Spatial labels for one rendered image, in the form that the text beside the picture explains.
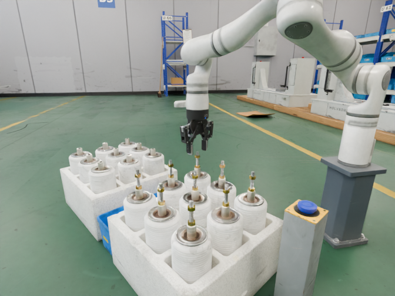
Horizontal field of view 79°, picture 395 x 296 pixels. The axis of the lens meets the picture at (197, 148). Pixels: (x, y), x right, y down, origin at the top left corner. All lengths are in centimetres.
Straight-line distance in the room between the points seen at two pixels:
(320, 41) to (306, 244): 45
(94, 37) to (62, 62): 104
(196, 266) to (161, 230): 13
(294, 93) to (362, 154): 313
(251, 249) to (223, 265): 9
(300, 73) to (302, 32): 345
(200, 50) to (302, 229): 53
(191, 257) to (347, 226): 65
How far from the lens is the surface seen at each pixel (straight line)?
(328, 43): 67
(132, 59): 695
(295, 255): 63
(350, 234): 107
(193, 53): 74
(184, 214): 71
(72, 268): 96
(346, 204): 99
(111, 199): 97
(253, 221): 72
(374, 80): 91
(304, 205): 59
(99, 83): 704
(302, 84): 409
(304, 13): 58
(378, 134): 276
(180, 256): 57
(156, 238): 65
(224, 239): 64
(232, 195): 78
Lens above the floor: 61
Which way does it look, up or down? 18 degrees down
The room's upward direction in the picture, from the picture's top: straight up
